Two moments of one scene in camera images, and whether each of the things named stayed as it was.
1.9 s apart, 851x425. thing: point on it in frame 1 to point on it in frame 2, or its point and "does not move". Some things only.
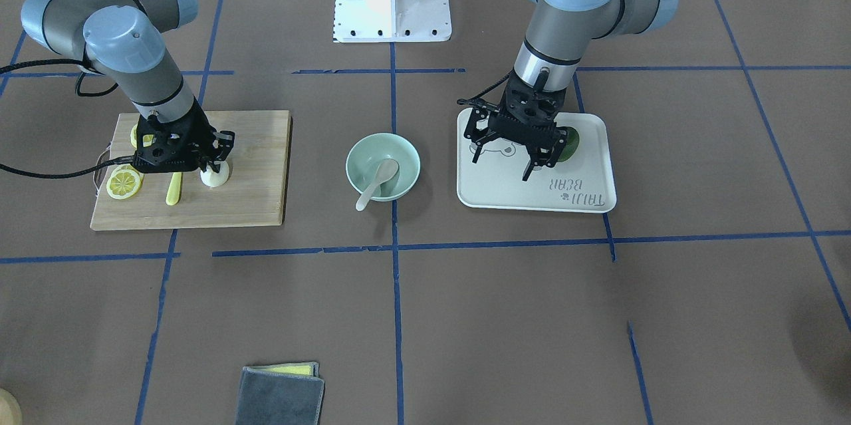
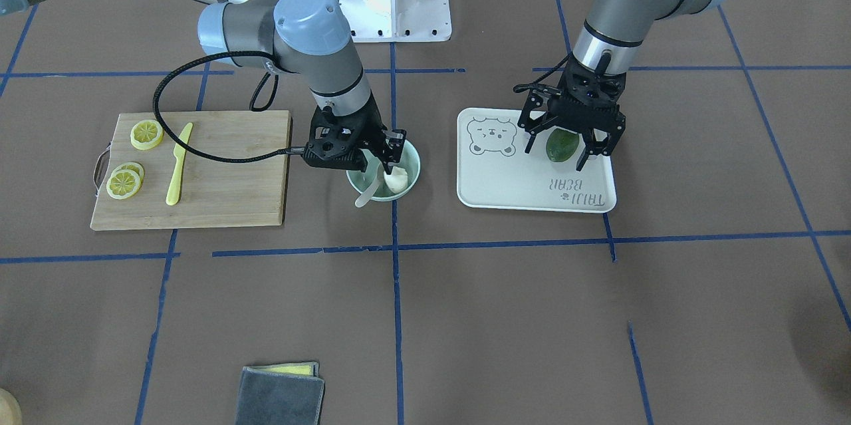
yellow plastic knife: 174,188 does not move
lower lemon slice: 123,183 does not move
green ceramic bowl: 365,157 does not move
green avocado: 572,143 does not move
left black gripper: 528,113 to 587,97
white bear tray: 586,183 does not move
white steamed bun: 213,179 to 397,180
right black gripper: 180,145 to 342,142
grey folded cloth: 286,394 does not move
